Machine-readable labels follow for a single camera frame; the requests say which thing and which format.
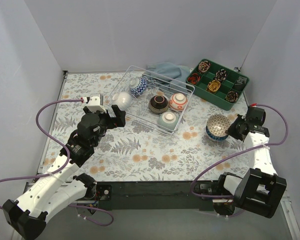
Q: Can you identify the plain white ribbed bowl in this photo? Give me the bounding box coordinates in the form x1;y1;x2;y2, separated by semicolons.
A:
111;92;132;111

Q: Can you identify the brown floral pattern bowl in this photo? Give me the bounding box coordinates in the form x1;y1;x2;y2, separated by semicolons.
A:
206;114;232;137

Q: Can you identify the red diamond pattern bowl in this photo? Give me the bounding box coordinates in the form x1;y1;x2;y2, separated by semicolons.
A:
205;126;229;142

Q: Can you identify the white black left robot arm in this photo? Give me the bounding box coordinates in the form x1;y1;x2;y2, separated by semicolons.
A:
2;105;126;240

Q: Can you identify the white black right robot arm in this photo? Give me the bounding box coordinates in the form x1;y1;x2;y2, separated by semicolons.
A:
216;106;287;218

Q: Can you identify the dark floral rolled tie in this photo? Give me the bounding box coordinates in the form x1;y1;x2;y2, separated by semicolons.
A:
225;90;239;103

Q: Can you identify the blue white zigzag bowl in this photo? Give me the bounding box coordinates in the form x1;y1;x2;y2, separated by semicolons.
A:
129;77;148;98

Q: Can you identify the black glazed bowl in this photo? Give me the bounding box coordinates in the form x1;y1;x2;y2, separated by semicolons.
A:
148;95;169;114

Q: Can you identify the grey folded cloth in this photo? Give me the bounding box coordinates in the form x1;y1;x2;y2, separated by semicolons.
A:
233;76;248;91

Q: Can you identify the green compartment tray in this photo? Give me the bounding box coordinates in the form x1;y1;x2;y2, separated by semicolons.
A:
186;59;250;111

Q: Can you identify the pale green bowl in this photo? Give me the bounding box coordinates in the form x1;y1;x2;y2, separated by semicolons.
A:
157;111;179;131

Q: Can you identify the yellow rolled tie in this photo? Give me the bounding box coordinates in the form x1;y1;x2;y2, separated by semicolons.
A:
207;80;221;94

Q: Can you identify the floral patterned table mat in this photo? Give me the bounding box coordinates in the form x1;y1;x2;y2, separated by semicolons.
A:
51;73;250;182

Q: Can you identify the black white rolled tie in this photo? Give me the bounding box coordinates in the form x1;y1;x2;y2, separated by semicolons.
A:
214;68;228;82

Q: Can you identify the orange white floral bowl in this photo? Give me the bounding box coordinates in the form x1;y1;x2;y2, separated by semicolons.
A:
168;93;188;112

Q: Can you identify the light blue cloth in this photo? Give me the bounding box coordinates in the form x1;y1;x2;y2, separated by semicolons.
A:
146;62;190;93

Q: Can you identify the red black rolled tie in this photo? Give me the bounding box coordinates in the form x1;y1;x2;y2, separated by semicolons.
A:
187;72;201;85

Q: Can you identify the brown patterned rolled tie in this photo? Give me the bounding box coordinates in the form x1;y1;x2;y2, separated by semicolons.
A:
197;60;211;74

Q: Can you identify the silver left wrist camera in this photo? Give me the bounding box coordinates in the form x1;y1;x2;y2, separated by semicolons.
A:
80;94;107;113

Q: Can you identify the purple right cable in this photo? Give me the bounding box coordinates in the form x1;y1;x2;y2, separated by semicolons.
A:
191;104;290;218

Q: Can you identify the purple cable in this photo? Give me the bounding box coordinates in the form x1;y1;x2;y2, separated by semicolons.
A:
191;104;290;218
0;98;115;227

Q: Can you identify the white wire dish rack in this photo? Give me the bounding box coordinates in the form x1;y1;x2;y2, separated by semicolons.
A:
105;65;195;135

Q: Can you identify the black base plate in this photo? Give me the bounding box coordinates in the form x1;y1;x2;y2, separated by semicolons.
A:
34;178;231;211

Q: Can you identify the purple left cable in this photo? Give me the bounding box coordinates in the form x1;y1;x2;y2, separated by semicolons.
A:
0;98;115;227

